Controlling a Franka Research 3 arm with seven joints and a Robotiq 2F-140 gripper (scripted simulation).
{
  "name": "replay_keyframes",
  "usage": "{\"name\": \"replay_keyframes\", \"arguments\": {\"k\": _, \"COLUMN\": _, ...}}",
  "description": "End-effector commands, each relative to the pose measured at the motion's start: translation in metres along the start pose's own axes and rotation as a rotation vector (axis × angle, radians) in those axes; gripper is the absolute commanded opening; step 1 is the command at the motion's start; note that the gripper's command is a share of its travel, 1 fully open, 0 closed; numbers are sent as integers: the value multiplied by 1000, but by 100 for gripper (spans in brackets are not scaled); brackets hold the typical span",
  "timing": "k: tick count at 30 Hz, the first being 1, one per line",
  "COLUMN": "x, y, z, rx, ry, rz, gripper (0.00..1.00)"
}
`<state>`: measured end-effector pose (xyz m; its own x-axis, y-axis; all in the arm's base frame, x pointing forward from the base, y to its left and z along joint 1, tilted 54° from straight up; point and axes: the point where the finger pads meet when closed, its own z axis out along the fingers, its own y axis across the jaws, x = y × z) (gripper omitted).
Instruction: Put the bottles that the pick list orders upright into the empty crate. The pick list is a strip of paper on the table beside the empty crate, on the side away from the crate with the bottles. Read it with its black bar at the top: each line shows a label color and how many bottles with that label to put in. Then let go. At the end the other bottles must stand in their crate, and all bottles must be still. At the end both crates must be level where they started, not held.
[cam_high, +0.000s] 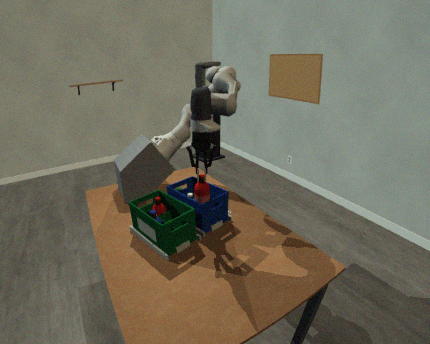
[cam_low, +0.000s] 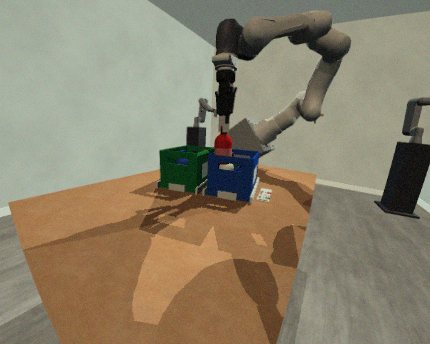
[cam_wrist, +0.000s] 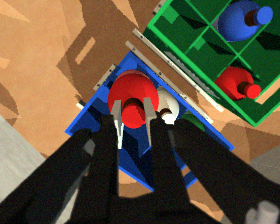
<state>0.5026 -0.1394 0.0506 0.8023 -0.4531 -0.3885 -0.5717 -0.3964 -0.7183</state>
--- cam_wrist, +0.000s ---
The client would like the blue bottle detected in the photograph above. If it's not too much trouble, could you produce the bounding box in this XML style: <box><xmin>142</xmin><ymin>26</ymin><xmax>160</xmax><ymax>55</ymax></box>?
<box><xmin>212</xmin><ymin>0</ymin><xmax>273</xmax><ymax>42</ymax></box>

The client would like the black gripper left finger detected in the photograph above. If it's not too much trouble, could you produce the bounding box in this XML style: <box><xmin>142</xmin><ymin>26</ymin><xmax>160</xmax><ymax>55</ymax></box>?
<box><xmin>0</xmin><ymin>100</ymin><xmax>124</xmax><ymax>224</ymax></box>

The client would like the blue crate with dividers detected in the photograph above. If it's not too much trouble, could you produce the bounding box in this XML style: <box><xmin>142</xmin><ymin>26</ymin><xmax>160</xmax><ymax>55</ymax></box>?
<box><xmin>65</xmin><ymin>51</ymin><xmax>222</xmax><ymax>192</ymax></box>

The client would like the green crate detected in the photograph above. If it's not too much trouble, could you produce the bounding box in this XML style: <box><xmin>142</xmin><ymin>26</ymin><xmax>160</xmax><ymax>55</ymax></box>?
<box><xmin>142</xmin><ymin>0</ymin><xmax>280</xmax><ymax>114</ymax></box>

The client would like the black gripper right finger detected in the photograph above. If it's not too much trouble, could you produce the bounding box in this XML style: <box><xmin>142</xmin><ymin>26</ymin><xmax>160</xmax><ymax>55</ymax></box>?
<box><xmin>143</xmin><ymin>97</ymin><xmax>280</xmax><ymax>224</ymax></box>

